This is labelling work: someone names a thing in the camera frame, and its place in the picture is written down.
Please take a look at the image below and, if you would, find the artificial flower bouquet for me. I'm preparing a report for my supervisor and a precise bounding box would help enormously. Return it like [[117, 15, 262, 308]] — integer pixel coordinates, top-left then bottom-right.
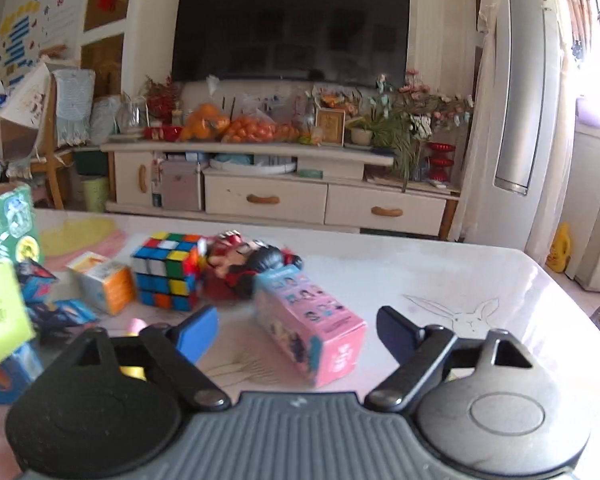
[[375, 67, 476, 131]]

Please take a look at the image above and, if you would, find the bag of large oranges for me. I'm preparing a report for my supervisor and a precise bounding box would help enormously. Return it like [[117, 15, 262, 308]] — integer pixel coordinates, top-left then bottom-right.
[[180, 76, 231, 142]]

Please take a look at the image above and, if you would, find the potted green plant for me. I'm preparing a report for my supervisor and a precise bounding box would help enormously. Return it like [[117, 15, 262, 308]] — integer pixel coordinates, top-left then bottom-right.
[[347, 110, 426, 193]]

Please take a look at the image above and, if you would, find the white standing air conditioner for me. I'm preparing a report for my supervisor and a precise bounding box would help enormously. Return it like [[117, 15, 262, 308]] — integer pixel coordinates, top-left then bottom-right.
[[480, 0, 581, 266]]

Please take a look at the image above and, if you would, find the light green waste bin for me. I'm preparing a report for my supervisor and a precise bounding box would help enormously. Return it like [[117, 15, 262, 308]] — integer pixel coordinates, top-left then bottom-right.
[[81, 175, 111, 213]]

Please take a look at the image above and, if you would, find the red berry bouquet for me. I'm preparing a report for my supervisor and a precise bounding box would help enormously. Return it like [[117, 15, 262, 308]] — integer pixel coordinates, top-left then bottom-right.
[[142, 76, 183, 121]]

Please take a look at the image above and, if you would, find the bag of small tangerines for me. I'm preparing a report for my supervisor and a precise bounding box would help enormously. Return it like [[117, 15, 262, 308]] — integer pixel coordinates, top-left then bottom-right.
[[222, 107, 278, 143]]

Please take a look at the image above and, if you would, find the white round tray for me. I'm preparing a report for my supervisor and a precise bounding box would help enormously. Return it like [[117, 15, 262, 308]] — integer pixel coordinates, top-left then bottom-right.
[[209, 154, 298, 176]]

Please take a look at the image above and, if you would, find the yellow-green box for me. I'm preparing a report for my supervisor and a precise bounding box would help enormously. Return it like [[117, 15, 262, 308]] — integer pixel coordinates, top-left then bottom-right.
[[0, 258, 36, 376]]

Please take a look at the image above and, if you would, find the red candle holder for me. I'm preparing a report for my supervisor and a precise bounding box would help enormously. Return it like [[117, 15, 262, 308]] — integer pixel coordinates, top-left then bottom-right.
[[426, 141, 457, 182]]

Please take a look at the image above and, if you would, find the pinkish metal box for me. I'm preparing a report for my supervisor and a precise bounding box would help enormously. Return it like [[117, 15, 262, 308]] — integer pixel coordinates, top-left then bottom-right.
[[159, 159, 203, 212]]

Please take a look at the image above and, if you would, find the dark green storage bin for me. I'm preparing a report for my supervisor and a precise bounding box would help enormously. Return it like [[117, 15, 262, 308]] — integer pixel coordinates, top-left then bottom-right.
[[75, 150, 110, 176]]

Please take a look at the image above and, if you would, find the glass kettle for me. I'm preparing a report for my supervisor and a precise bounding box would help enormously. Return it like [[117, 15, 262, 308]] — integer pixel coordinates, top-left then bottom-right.
[[115, 95, 148, 136]]

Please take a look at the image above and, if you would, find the cream curtain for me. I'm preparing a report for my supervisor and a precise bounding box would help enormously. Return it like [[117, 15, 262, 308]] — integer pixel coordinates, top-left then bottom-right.
[[450, 0, 511, 243]]

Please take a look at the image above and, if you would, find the bag of small yellow fruits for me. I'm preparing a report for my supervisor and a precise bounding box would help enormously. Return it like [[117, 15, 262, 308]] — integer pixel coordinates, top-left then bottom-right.
[[277, 122, 326, 143]]

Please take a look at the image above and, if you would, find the pink and blue figure-print box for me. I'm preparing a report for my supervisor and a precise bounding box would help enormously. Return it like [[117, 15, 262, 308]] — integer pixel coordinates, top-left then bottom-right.
[[252, 264, 368, 388]]

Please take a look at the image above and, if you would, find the white washing machine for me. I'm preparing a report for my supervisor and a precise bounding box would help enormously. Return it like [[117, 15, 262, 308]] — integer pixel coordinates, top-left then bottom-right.
[[565, 125, 600, 293]]

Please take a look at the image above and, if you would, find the teal lace cloth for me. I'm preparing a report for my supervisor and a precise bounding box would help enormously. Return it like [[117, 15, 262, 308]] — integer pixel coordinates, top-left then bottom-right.
[[54, 69, 96, 148]]

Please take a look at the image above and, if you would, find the wooden picture frame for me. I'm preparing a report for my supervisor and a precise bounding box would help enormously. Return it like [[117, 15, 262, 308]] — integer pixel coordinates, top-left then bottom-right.
[[316, 108, 347, 147]]

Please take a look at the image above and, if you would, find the yellow plastic bottle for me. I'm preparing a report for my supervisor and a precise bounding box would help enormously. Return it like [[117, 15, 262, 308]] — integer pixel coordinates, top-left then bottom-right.
[[546, 223, 572, 273]]

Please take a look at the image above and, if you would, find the white cartoon-print cloth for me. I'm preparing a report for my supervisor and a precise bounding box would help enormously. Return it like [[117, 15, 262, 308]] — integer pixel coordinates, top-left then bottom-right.
[[0, 62, 53, 133]]

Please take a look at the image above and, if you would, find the green-sided cardboard box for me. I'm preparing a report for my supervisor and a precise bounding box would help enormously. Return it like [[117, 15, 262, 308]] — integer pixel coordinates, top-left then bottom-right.
[[0, 182, 46, 266]]

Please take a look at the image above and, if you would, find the cream television cabinet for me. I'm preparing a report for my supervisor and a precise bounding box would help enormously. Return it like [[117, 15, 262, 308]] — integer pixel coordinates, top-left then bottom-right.
[[101, 137, 461, 236]]

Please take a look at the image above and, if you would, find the black television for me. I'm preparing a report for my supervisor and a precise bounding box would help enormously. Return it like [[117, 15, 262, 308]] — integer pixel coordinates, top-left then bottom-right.
[[171, 0, 412, 83]]

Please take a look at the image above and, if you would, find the white paper bag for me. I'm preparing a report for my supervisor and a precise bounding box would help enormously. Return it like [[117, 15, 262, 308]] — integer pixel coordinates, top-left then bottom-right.
[[90, 96, 121, 146]]

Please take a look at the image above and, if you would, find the dark blue cartoon box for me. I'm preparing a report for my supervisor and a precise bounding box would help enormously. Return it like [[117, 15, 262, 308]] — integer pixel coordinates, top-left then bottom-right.
[[27, 299, 100, 343], [14, 259, 60, 305]]

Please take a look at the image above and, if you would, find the red and black doll figure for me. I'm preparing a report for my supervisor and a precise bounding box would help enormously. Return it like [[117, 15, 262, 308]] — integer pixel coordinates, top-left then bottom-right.
[[202, 230, 303, 301]]

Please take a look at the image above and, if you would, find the white and orange medicine box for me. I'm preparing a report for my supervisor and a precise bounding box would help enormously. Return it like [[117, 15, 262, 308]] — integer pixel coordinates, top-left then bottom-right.
[[65, 251, 137, 316]]

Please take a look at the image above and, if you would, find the multicoloured puzzle cube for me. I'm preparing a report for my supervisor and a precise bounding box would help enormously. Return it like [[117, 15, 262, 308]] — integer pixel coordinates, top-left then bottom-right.
[[131, 231, 207, 311]]

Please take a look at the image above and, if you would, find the wall poster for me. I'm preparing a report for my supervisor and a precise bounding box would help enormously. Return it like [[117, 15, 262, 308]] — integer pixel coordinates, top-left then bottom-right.
[[0, 0, 88, 86]]

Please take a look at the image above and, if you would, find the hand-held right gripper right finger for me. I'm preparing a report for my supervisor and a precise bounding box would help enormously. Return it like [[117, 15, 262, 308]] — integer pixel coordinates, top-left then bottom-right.
[[364, 305, 535, 413]]

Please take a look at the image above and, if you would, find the wooden chair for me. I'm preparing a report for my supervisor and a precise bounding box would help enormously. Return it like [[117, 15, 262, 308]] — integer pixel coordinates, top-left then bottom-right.
[[30, 67, 111, 211]]

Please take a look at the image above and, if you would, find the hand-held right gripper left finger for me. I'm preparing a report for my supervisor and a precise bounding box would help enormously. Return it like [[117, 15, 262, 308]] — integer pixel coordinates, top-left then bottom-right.
[[72, 304, 232, 412]]

